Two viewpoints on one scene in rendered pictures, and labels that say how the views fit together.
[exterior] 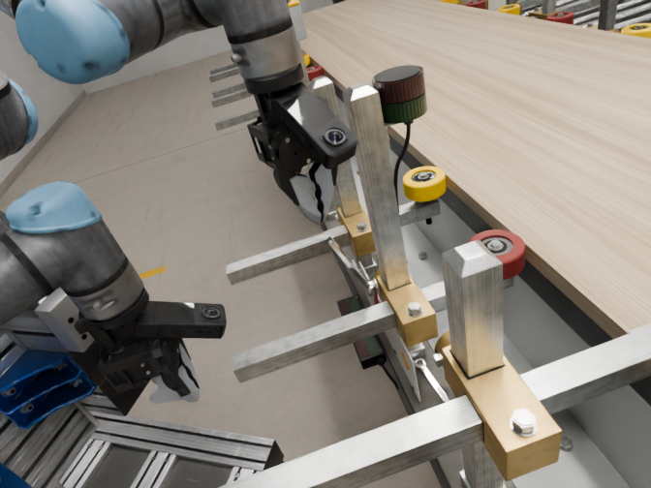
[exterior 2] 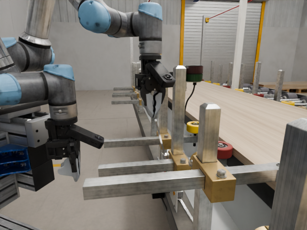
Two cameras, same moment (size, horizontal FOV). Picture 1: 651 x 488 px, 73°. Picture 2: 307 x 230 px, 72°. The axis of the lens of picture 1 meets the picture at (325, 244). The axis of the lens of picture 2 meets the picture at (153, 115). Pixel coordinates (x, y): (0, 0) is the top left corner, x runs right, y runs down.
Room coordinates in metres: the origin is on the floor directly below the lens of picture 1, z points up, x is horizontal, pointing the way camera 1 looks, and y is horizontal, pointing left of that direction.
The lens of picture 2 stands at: (-0.18, 0.05, 1.20)
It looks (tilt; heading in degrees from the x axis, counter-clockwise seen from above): 15 degrees down; 355
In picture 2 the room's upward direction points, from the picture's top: straight up
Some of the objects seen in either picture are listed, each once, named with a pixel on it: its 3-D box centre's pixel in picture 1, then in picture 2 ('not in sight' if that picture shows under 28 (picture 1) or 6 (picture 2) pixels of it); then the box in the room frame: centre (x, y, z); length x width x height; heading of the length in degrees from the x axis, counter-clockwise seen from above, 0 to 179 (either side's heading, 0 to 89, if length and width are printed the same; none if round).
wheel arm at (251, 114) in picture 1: (269, 108); (135, 101); (1.72, 0.06, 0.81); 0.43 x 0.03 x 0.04; 94
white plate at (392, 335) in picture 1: (386, 324); (167, 178); (0.54, -0.06, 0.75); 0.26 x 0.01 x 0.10; 4
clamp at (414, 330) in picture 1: (405, 300); (179, 161); (0.49, -0.09, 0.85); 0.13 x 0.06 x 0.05; 4
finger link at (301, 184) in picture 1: (297, 196); (146, 104); (0.55, 0.02, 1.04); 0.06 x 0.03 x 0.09; 24
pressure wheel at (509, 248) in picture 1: (495, 272); (219, 159); (0.48, -0.24, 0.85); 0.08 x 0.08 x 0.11
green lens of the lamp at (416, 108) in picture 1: (401, 104); (193, 77); (0.52, -0.14, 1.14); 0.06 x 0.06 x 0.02
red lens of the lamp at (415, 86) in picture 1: (398, 83); (193, 69); (0.52, -0.14, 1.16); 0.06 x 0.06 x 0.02
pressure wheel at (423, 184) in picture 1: (425, 198); (194, 134); (0.73, -0.22, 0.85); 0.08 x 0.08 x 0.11
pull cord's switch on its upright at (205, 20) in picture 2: not in sight; (203, 54); (3.15, -1.00, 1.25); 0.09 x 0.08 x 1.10; 4
